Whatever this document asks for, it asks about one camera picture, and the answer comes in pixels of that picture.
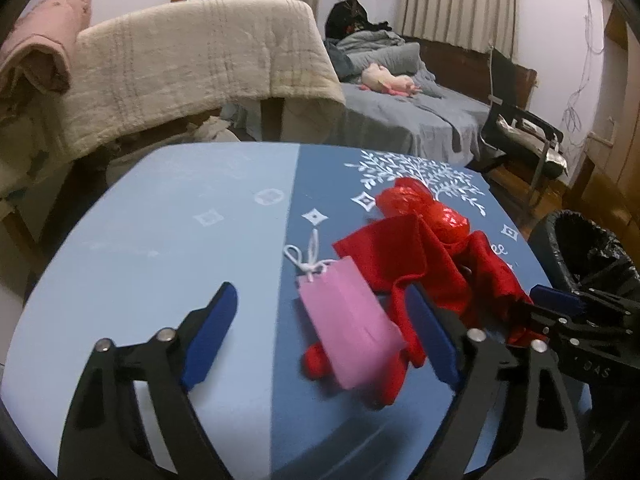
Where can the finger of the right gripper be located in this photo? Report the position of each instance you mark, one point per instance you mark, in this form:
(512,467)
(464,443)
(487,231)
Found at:
(584,303)
(545,319)

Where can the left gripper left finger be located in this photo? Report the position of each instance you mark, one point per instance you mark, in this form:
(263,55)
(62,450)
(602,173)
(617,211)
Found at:
(104,437)

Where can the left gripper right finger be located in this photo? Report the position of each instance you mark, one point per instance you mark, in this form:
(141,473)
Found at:
(510,418)

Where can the red cloth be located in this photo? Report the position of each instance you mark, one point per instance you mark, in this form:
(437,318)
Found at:
(465,277)

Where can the red plastic bag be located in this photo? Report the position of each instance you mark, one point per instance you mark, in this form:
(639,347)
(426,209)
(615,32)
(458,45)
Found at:
(411,196)

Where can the black lined trash bin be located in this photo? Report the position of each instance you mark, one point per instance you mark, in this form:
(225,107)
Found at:
(578,255)

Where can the wooden wardrobe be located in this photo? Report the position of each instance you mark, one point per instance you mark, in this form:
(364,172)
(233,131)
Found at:
(606,186)

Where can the black office chair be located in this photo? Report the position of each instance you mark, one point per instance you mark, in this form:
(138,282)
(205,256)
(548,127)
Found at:
(502,100)

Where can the silver chair cushion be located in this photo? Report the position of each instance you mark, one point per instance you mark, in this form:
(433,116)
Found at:
(532,144)

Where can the bed with grey sheet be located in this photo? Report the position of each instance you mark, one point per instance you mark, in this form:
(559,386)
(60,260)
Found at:
(445,128)

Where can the wooden headboard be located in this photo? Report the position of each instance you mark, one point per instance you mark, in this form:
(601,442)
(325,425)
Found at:
(455,68)

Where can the pink plush toy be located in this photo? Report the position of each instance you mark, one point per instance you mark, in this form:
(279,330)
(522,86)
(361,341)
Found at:
(378,78)

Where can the right beige curtain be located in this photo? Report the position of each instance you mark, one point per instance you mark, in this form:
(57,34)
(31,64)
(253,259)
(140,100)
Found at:
(476,25)

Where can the grey crumpled duvet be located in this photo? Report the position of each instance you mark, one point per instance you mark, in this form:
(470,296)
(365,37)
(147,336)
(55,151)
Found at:
(353,54)

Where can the coat stand with black coat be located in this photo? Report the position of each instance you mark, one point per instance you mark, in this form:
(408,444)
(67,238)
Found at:
(347,17)

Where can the beige quilt on rack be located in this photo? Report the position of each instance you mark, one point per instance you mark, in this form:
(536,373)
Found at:
(145,68)

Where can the pink jacket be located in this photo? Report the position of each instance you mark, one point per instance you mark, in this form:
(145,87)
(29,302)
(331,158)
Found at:
(40,47)

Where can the pink paper tag with string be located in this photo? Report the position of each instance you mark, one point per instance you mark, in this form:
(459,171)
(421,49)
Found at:
(353,328)

